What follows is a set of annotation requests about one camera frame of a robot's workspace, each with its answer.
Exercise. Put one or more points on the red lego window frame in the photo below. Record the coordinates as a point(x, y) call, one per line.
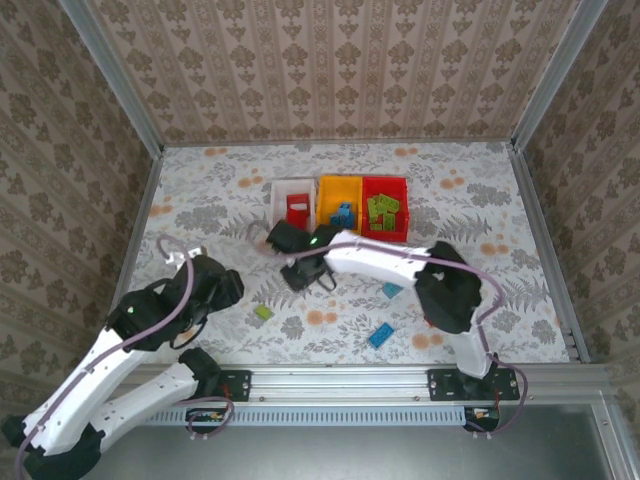
point(290, 202)

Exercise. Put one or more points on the light blue lego brick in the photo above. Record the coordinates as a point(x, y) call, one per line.
point(349, 220)
point(391, 290)

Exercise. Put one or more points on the small blue square lego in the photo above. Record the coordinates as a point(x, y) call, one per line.
point(336, 219)

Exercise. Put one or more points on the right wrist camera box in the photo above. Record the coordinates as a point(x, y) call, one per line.
point(291, 260)

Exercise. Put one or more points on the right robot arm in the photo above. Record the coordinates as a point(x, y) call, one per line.
point(375, 255)

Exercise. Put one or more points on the yellow plastic bin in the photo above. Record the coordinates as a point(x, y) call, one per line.
point(340, 192)

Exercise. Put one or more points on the aluminium side rail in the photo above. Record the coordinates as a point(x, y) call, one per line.
point(142, 215)
point(542, 225)

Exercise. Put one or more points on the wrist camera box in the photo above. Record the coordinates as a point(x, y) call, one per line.
point(291, 260)
point(175, 257)

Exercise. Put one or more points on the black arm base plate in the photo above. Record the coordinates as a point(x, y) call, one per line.
point(235, 385)
point(445, 385)

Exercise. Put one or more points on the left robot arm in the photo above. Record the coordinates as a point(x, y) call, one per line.
point(65, 400)

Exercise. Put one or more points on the aluminium frame post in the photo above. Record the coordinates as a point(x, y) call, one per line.
point(555, 75)
point(110, 75)

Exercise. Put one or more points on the red plastic bin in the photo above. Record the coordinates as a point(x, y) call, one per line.
point(385, 185)

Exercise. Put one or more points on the small green lego brick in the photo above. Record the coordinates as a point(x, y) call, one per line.
point(376, 227)
point(263, 312)

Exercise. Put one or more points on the aluminium mounting rail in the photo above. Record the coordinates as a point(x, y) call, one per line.
point(340, 382)

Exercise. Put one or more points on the white plastic bin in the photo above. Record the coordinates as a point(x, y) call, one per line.
point(279, 200)

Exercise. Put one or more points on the aluminium rear rail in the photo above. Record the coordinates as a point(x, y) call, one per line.
point(340, 142)

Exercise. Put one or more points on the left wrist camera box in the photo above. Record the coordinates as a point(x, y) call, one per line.
point(175, 257)

